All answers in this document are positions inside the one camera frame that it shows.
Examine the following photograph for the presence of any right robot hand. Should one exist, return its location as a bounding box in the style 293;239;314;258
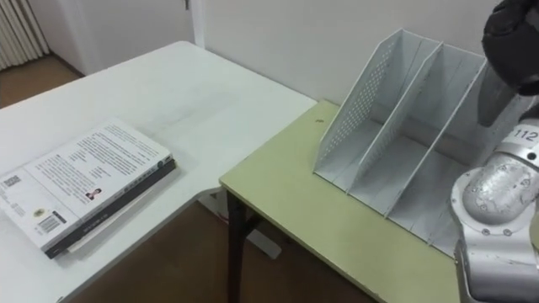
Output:
481;0;539;97

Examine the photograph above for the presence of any white metal file organizer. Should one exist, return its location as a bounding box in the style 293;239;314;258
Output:
312;28;539;258

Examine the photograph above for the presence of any yellow-green table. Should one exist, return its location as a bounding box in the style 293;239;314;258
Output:
218;98;539;303

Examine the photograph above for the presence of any white desk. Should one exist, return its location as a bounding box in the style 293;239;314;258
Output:
0;40;318;303

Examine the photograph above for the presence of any white book with dark spine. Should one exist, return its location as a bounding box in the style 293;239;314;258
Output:
0;117;178;260

